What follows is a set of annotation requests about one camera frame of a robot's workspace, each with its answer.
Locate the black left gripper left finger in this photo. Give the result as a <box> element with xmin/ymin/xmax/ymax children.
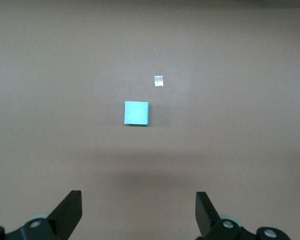
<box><xmin>0</xmin><ymin>190</ymin><xmax>83</xmax><ymax>240</ymax></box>

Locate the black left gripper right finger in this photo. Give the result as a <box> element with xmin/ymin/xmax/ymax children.
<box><xmin>195</xmin><ymin>191</ymin><xmax>290</xmax><ymax>240</ymax></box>

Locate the light blue block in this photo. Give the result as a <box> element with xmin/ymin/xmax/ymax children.
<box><xmin>124</xmin><ymin>100</ymin><xmax>150</xmax><ymax>126</ymax></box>

